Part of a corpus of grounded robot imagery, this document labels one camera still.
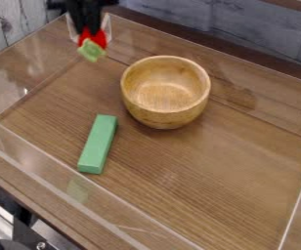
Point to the red plush fruit green stem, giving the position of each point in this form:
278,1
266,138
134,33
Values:
91,44

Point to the clear acrylic corner bracket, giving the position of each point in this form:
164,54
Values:
104,27

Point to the clear acrylic tray wall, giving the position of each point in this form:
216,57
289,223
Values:
108,213

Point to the wooden bowl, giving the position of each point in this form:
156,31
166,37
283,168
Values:
164,91

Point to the green rectangular block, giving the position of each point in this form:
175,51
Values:
98,144

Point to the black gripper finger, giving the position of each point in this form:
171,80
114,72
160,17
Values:
92,9
76,11

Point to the black table clamp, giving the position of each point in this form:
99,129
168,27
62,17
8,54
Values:
28,238

